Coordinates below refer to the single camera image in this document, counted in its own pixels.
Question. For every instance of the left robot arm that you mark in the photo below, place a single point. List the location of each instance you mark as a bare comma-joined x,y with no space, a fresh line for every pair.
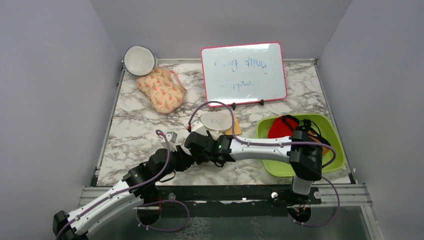
137,188

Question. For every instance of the black mounting rail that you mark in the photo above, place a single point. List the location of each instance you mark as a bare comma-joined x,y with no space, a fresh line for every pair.
214,201

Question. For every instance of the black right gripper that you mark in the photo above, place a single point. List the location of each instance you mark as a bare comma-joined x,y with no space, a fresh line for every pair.
199,159

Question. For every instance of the green plastic tray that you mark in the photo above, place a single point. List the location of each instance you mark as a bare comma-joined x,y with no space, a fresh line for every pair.
308,160

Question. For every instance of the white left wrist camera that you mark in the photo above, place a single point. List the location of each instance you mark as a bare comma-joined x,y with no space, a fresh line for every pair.
171,136

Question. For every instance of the red and black bra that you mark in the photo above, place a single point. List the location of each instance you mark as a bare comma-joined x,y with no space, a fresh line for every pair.
285,125

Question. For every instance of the grey rimmed mesh laundry bag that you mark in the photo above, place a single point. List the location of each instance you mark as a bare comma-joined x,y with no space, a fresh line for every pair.
139,60

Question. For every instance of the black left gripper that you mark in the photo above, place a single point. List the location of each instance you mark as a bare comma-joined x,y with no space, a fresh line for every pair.
185,160

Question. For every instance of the pink framed whiteboard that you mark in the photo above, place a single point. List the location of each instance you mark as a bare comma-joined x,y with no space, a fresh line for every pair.
243,74

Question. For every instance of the peach floral bra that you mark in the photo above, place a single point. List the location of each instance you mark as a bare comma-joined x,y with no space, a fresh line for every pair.
163,88

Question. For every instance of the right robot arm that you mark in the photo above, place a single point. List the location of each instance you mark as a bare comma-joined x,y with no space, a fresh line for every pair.
239,149

